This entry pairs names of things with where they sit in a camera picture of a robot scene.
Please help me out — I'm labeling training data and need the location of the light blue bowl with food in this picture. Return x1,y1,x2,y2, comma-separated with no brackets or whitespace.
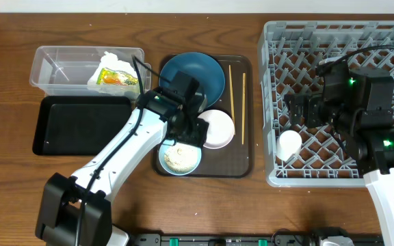
158,139,202,176

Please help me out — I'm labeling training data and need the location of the yellow green snack wrapper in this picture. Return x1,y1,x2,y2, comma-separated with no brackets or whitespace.
96,68,139,85

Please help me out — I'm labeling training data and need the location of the white napkin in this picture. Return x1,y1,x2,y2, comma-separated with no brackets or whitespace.
87,51,140,97

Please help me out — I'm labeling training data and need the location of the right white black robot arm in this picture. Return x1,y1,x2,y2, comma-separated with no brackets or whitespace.
284,65,394,245

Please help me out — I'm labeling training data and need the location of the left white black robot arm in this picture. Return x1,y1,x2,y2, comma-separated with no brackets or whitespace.
35,87,209,245

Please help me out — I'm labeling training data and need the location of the grey dishwasher rack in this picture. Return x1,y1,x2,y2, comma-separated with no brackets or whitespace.
257,21,394,188

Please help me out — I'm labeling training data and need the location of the white bowl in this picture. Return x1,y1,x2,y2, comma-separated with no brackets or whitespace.
198,109,235,149

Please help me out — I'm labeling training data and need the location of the white cup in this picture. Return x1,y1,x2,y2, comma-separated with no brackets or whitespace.
276,130,302,161

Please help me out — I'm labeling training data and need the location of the blue plate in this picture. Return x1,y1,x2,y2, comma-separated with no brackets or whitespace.
160,52,226,109

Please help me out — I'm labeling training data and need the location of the dark brown serving tray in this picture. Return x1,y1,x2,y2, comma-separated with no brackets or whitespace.
152,53,254,179

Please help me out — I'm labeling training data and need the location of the left wooden chopstick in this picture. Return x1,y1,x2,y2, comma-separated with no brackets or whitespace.
228,65,236,135

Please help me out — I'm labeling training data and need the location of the wooden chopstick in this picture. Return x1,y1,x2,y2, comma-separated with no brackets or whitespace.
228,65,236,135
241,73,246,145

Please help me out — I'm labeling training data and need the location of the right wooden chopstick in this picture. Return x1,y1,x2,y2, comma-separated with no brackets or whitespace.
241,73,246,145

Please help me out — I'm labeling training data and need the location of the black plastic tray bin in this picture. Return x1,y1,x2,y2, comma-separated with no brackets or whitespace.
32,96,131,156

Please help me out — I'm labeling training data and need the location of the clear plastic bin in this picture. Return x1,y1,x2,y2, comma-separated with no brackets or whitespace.
29,46,144,100

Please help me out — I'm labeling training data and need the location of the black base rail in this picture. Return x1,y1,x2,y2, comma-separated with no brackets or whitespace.
128,227,385,246

